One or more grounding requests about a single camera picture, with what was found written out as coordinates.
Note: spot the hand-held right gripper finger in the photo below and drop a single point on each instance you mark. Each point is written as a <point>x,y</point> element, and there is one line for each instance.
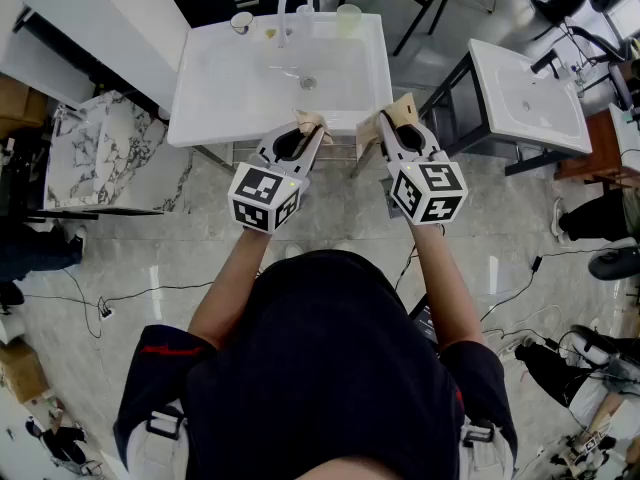
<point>432,143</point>
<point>390,143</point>

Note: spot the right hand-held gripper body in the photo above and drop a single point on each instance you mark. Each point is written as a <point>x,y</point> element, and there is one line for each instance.
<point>430,193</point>

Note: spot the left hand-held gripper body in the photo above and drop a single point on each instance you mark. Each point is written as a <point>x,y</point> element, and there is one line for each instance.
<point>260,188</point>

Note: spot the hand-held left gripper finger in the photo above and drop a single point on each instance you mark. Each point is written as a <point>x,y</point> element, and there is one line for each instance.
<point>265,145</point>
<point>312,150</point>

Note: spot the white cup with dark rim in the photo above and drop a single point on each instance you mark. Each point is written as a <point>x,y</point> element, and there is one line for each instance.
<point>242,23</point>

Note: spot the translucent yellowish cup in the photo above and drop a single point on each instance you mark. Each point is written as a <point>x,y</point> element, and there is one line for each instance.
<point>348,20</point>

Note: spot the person's left forearm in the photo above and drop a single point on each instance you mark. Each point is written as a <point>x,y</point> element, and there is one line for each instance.
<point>225,293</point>

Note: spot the person's right forearm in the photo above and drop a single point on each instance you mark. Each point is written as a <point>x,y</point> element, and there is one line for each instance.
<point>445,288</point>

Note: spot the metal sink stand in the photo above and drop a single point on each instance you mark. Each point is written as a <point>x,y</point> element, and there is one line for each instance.
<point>340,150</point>

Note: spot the large white sink basin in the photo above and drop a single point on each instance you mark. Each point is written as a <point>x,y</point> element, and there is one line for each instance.
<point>225,93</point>

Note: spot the metal sink drain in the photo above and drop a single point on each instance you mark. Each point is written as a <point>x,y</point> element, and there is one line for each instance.
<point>309,82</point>

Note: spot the person's left white shoe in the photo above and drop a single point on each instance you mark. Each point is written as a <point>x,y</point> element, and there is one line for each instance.
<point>294,250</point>

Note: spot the person's white shoe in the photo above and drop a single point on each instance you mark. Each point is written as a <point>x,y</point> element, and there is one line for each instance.
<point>342,245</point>
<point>294,250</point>

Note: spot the small white sink basin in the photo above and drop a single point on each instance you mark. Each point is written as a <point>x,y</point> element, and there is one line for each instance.
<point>505,83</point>

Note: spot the person's right white shoe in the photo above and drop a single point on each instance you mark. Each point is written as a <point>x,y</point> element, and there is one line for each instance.
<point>342,245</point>

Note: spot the white arched faucet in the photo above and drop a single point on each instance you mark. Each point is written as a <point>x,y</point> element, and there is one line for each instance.
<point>281,13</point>

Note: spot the black faucet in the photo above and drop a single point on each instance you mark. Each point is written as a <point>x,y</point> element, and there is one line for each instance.
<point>544,62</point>

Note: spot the marble pattern cabinet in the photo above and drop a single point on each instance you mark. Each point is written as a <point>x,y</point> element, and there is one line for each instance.
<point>125,138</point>

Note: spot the brown wooden table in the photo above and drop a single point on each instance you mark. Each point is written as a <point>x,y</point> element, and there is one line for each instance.
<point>600,148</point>

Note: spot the person's black t-shirt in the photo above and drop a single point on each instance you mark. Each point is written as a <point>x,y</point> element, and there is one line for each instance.
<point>320,368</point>

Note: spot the white power strip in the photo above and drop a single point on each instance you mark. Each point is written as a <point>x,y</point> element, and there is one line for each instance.
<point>106,313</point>

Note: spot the brown cardboard box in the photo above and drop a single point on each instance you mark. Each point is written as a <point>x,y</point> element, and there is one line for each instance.
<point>20,105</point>
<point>22,373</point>

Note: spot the person's light trousers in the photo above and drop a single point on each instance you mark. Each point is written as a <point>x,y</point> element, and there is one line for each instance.
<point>155,458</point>

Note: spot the black sink frame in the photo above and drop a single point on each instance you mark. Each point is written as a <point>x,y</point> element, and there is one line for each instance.
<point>477,140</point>

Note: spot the black frame chair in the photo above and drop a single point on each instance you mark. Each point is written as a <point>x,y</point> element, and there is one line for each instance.
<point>595,43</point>

